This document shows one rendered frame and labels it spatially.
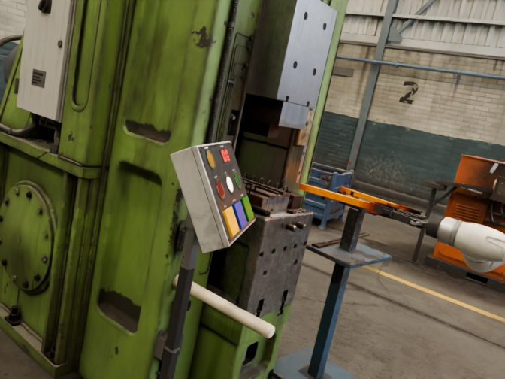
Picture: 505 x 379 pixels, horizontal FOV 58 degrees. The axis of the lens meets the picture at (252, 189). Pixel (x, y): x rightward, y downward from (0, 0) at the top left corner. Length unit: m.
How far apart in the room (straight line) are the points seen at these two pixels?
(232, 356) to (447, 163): 7.85
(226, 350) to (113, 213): 0.74
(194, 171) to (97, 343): 1.17
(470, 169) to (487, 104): 4.22
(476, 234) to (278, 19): 1.01
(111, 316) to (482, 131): 8.13
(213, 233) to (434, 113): 8.51
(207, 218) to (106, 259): 0.92
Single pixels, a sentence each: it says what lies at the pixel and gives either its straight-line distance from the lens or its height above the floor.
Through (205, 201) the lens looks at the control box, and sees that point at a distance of 1.21.
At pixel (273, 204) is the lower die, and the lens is 1.89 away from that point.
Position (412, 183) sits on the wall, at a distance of 9.59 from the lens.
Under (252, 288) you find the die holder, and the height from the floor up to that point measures 0.63.
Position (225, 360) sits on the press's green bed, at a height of 0.27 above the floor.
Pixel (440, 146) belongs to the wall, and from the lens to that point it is 9.47.
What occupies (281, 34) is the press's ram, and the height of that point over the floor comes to 1.60.
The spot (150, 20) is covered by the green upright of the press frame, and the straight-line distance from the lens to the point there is 1.94.
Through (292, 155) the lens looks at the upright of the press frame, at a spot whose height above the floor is 1.13.
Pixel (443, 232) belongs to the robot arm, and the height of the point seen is 1.05.
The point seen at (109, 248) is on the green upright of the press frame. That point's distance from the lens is 2.05.
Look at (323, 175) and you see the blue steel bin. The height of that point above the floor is 0.64.
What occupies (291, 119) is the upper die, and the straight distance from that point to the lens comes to 1.85.
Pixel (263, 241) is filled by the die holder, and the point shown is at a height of 0.82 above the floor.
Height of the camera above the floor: 1.34
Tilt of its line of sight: 11 degrees down
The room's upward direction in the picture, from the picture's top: 12 degrees clockwise
